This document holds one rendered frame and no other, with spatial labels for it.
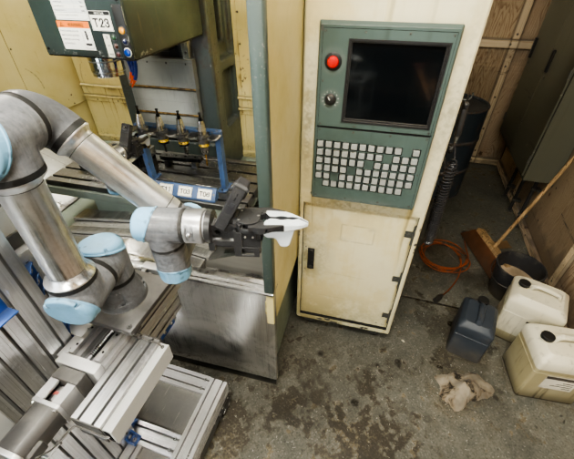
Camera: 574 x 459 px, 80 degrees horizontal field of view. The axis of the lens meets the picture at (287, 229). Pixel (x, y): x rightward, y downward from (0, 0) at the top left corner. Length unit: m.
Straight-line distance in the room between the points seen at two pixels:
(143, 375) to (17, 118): 0.72
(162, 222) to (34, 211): 0.25
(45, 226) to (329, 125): 1.00
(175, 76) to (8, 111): 1.67
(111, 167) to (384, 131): 0.97
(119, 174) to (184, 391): 1.30
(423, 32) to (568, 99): 1.84
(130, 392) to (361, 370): 1.41
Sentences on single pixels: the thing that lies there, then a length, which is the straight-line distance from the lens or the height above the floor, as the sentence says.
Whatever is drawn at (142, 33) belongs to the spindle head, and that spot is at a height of 1.63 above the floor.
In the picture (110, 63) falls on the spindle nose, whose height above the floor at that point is 1.49.
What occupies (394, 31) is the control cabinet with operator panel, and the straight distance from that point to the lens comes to 1.31.
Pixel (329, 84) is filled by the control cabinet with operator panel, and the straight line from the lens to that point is 1.35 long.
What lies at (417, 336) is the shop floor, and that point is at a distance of 2.41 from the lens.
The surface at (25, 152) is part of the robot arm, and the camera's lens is 0.79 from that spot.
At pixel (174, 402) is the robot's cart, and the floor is 0.21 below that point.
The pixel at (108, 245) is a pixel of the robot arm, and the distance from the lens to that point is 1.05.
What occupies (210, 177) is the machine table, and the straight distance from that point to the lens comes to 2.03.
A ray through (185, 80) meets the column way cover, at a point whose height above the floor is 1.30.
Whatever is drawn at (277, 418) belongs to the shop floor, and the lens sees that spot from 2.03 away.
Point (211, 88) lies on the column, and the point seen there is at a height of 1.24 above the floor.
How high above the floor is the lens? 1.88
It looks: 38 degrees down
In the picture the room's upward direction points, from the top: straight up
